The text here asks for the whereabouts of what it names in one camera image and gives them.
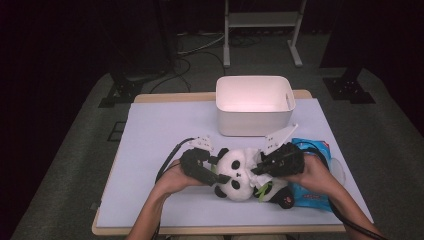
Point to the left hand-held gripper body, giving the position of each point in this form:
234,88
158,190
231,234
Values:
191,163

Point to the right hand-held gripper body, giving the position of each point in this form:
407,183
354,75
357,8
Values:
288,161

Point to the white wet wipe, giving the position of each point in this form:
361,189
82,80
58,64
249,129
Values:
258,181

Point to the panda plush toy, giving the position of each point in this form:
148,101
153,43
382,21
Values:
226,170

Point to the white plastic bin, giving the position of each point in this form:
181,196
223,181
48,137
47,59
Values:
253,123

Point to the blue wet wipe packet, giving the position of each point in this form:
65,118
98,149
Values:
310,200

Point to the person's left hand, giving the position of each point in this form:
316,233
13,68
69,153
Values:
175,178

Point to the person's right hand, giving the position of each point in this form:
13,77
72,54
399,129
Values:
316,176

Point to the lavender table mat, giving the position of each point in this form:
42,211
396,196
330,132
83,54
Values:
200,213

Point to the light wooden table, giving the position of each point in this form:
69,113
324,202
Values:
173,97

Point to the black stand base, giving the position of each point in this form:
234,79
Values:
348,90
121,91

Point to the white metal stand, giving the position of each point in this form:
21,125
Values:
261,19

